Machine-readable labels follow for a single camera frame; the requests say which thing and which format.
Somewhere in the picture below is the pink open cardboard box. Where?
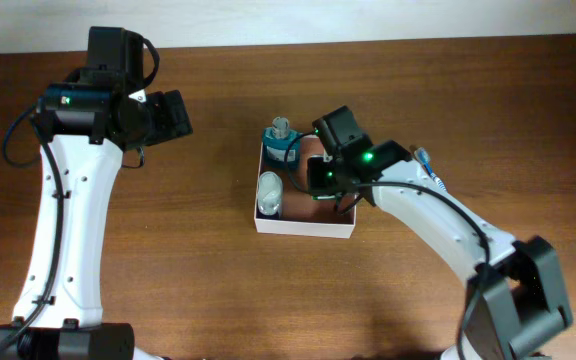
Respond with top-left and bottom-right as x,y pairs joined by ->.
252,146 -> 358,239

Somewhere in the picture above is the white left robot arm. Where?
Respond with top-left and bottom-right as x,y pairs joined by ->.
0,27 -> 192,359

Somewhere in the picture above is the blue toothbrush with clear cap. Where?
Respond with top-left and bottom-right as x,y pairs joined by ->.
414,147 -> 447,191

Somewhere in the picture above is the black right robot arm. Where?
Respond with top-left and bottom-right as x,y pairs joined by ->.
307,106 -> 573,359

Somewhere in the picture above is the teal mouthwash bottle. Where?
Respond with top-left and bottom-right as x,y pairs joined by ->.
262,117 -> 300,169

